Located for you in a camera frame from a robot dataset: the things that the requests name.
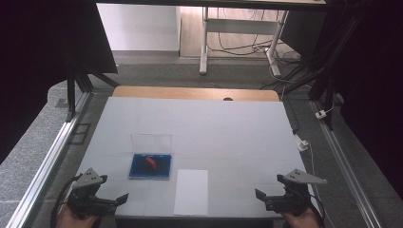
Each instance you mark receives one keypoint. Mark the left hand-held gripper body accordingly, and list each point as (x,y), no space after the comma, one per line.
(85,193)

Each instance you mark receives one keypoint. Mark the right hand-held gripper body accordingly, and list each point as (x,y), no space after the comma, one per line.
(294,196)

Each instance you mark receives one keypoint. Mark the person's right hand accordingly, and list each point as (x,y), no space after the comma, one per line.
(301,221)

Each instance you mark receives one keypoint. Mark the person's left hand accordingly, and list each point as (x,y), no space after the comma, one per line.
(72,221)

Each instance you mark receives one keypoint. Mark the white power adapter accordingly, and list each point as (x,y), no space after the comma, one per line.
(302,144)

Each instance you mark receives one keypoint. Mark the blue box with clear lid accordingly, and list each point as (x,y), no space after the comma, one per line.
(150,164)

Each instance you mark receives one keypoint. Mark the small red item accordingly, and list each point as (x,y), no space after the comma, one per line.
(151,161)

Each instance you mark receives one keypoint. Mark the white paper sheet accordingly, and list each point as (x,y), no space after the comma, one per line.
(191,192)

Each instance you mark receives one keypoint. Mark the white table cover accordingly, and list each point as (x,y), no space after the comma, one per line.
(221,133)

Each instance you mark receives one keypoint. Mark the white plug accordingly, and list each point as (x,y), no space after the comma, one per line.
(321,114)

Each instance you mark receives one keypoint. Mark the black metal stand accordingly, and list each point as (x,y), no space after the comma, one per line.
(76,85)
(326,63)

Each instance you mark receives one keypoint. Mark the wooden table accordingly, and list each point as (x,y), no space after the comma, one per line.
(177,92)

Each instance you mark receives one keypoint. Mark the black curtain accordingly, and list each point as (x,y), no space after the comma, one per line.
(38,57)
(370,95)

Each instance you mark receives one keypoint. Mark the aluminium rail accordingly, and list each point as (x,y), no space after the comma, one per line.
(345,164)
(47,164)

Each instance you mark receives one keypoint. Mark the white desk frame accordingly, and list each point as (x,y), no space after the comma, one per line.
(240,27)

